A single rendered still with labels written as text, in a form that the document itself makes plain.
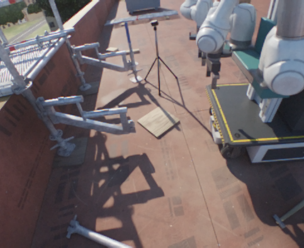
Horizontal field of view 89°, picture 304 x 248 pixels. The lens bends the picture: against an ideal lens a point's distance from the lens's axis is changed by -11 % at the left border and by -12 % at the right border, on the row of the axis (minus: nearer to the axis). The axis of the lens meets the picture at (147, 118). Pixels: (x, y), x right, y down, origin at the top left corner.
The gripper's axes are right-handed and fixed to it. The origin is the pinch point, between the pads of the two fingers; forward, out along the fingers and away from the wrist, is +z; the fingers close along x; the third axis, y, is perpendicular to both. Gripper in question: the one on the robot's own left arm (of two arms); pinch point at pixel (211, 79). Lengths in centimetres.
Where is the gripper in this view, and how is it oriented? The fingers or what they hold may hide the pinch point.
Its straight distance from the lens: 105.8
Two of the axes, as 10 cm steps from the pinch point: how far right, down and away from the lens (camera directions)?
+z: 1.2, 7.2, 6.8
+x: -0.5, 6.9, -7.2
